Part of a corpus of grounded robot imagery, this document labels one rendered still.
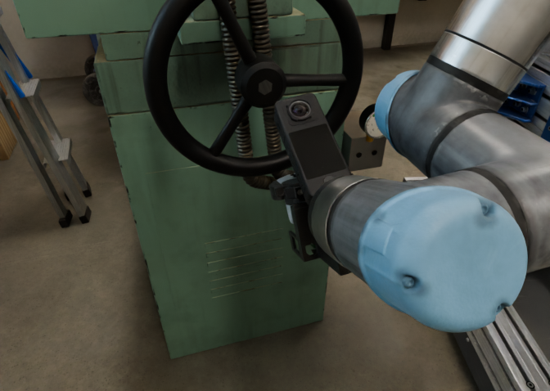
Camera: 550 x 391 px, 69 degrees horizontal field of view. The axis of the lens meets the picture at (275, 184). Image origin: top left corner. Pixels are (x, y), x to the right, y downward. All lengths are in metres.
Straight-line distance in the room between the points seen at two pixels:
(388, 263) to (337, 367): 0.96
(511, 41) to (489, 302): 0.21
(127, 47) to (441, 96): 0.48
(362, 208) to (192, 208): 0.60
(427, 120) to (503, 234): 0.15
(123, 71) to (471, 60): 0.51
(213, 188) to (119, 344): 0.62
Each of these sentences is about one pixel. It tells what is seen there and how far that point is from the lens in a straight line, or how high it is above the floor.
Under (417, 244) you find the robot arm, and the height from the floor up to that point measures 0.86.
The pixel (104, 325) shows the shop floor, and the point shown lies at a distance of 1.32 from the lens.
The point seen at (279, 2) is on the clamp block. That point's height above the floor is 0.89.
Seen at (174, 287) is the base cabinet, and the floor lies 0.28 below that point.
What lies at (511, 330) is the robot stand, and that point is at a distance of 1.07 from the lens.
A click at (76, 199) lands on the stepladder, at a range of 1.65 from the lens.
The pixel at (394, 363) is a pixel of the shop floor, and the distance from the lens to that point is 1.20.
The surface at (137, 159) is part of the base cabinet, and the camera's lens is 0.76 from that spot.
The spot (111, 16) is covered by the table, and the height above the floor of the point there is 0.86.
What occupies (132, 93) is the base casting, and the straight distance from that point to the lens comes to 0.71.
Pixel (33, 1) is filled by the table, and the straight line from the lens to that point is 0.69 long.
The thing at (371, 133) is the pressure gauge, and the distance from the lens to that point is 0.79.
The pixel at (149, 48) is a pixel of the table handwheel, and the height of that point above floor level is 0.86.
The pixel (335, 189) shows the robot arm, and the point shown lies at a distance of 0.31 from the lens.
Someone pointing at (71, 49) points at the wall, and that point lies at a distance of 3.22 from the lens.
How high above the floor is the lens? 0.99
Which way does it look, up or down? 35 degrees down
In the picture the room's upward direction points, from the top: straight up
